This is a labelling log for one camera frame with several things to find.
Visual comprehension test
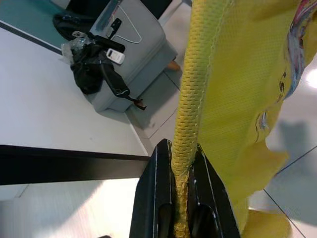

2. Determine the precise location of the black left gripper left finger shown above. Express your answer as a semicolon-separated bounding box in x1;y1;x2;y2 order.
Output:
130;138;178;238

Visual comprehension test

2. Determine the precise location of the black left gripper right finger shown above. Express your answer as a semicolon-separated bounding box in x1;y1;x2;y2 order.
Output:
186;145;241;238

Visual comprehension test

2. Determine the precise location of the yellow mesh shirt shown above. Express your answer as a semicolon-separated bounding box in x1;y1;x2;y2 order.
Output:
171;0;317;238

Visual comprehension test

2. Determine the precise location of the grey ottoman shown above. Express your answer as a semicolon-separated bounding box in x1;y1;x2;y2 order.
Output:
89;0;181;114

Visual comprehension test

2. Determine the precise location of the white remote control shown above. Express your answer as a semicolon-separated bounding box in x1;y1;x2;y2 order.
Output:
106;48;125;66

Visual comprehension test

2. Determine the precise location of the crumpled clear plastic bag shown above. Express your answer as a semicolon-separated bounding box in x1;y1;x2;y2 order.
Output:
60;33;93;66

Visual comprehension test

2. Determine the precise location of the black remote control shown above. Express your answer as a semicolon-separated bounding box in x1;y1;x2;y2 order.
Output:
107;17;123;38

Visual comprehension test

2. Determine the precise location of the black strapped bag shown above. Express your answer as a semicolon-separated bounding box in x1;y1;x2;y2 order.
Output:
53;12;149;110

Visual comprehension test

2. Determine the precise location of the white wire hanger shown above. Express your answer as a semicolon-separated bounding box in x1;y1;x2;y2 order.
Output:
111;2;144;46

